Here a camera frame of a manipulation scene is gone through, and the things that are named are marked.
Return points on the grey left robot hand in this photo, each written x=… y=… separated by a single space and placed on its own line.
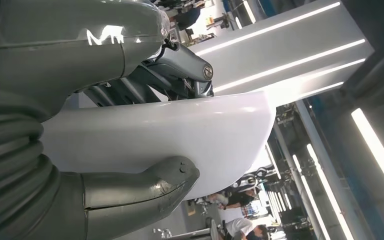
x=62 y=49

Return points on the person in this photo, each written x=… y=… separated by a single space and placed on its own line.
x=238 y=227
x=241 y=198

